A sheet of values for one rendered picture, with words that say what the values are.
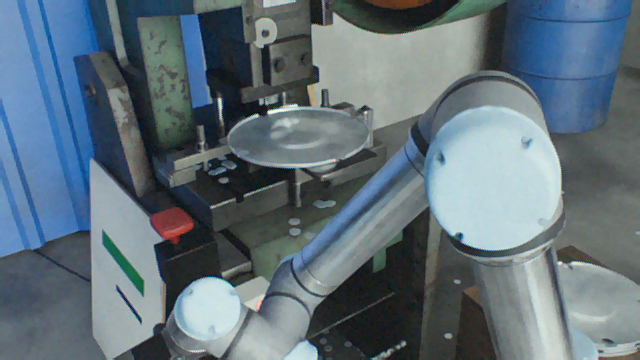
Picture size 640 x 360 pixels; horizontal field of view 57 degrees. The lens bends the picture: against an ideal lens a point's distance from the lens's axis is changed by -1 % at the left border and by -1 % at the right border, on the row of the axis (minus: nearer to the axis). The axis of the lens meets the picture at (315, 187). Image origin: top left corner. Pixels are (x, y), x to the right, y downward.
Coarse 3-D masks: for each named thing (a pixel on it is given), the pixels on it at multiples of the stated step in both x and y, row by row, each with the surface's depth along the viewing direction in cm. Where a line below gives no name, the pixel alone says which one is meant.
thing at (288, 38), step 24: (264, 0) 109; (288, 0) 112; (264, 24) 110; (288, 24) 114; (240, 48) 114; (264, 48) 111; (288, 48) 113; (240, 72) 117; (264, 72) 114; (288, 72) 115
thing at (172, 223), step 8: (176, 208) 101; (152, 216) 99; (160, 216) 99; (168, 216) 99; (176, 216) 99; (184, 216) 99; (152, 224) 98; (160, 224) 97; (168, 224) 97; (176, 224) 97; (184, 224) 97; (192, 224) 98; (160, 232) 95; (168, 232) 95; (176, 232) 96; (184, 232) 97; (176, 240) 100
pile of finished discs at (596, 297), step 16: (560, 272) 143; (576, 272) 142; (592, 272) 142; (608, 272) 142; (576, 288) 136; (592, 288) 136; (608, 288) 137; (624, 288) 137; (576, 304) 132; (592, 304) 131; (608, 304) 131; (624, 304) 132; (576, 320) 128; (592, 320) 128; (608, 320) 128; (624, 320) 127; (592, 336) 123; (608, 336) 123; (624, 336) 123; (608, 352) 121; (624, 352) 122
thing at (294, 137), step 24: (264, 120) 129; (288, 120) 128; (312, 120) 127; (336, 120) 127; (360, 120) 125; (240, 144) 118; (264, 144) 118; (288, 144) 116; (312, 144) 116; (336, 144) 116; (360, 144) 116
